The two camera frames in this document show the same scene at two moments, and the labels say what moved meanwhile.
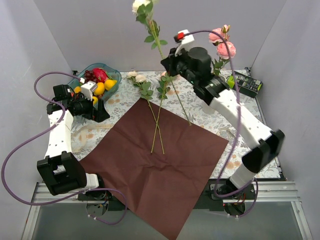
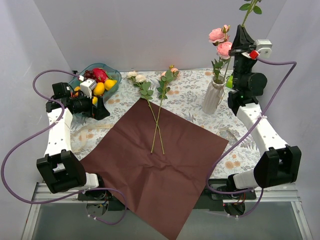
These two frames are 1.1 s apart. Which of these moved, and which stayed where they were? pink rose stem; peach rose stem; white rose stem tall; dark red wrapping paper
Moved: white rose stem tall
Stayed: dark red wrapping paper; peach rose stem; pink rose stem
